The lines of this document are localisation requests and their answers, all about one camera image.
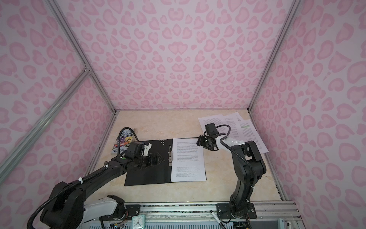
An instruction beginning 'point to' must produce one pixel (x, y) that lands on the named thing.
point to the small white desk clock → (138, 222)
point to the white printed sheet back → (219, 121)
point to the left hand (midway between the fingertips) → (159, 159)
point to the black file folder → (158, 173)
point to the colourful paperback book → (125, 140)
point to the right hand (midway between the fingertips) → (200, 142)
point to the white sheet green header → (250, 134)
